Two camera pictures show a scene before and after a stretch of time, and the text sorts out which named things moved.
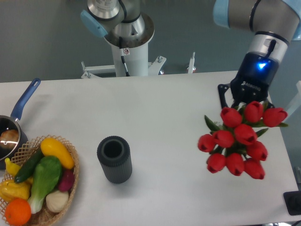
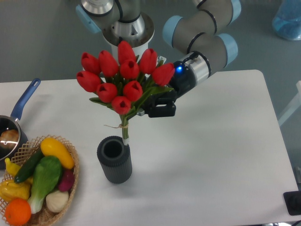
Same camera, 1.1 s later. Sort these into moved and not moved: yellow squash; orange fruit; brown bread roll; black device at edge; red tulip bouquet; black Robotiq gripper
Moved: black Robotiq gripper; red tulip bouquet
Not moved: yellow squash; black device at edge; brown bread roll; orange fruit
